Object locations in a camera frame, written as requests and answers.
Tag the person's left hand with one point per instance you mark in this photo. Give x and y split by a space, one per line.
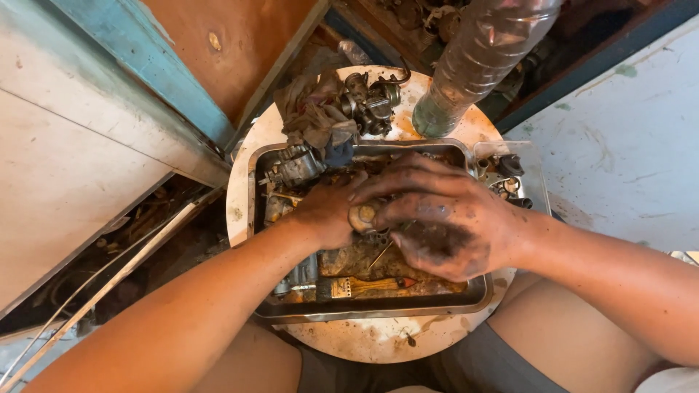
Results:
326 210

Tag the dirty grey rag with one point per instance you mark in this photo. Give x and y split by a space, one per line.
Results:
316 117

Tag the carburetor body in tray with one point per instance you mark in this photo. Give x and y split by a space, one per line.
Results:
292 166

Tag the steel rectangular tray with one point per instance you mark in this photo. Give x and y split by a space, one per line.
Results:
371 297

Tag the person's grey shorts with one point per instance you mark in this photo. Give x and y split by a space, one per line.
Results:
469 365

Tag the blue wooden door frame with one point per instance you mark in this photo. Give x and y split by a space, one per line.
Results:
153 71

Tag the brass carburetor part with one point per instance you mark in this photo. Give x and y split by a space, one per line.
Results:
362 216

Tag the clear plastic parts container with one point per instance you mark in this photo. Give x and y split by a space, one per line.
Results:
516 169

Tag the metal rings and washers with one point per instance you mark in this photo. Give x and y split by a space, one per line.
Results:
505 187

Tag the person's right hand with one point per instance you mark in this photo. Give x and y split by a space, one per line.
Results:
453 218

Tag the silver metal engine part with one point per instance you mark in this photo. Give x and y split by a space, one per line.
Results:
297 275

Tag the black rubber cap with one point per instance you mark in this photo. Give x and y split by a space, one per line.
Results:
510 165

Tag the round white stool top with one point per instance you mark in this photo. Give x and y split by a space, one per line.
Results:
377 338

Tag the grey metal carburetor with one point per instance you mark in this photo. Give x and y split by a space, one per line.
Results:
374 103

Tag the clear plastic bottle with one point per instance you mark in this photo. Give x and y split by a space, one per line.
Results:
480 60

